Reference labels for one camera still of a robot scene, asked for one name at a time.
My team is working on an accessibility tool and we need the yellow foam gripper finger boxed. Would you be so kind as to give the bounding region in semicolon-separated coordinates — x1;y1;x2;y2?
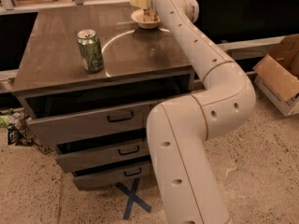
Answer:
130;0;150;9

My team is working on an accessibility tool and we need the orange soda can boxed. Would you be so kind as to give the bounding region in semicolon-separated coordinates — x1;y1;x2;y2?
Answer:
143;9;159;22

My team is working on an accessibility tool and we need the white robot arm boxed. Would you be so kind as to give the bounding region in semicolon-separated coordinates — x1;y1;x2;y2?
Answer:
130;0;255;224

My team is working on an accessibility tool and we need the white paper bowl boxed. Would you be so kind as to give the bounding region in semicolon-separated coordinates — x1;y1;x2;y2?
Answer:
131;8;160;29

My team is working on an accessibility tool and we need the green soda can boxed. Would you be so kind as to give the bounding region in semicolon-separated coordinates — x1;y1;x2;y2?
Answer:
77;29;104;72

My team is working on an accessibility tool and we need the grey drawer cabinet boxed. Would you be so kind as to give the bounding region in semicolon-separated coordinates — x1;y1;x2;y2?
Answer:
13;4;194;190

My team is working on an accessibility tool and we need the top grey drawer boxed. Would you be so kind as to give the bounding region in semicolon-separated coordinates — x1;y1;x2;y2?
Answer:
28;99;161;146

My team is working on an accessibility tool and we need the grey drawer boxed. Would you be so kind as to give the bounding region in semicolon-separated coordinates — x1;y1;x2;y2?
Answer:
73;160;151;190
28;99;161;146
56;138;150;173

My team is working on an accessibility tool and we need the cardboard box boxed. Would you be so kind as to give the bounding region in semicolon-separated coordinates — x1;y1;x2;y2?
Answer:
253;34;299;116

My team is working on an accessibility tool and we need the middle grey drawer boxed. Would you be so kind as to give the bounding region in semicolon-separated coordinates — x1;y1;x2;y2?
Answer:
56;138;150;173

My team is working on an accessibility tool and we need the bottom grey drawer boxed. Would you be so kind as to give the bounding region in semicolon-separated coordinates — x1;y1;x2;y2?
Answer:
73;160;151;190

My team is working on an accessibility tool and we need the blue tape cross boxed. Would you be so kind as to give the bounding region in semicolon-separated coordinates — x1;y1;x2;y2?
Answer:
115;178;151;220

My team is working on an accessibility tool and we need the metal window rail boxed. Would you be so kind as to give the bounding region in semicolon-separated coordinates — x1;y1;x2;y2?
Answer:
219;36;283;60

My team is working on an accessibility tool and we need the wire basket with clutter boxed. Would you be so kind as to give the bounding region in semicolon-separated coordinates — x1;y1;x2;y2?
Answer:
0;108;53;155

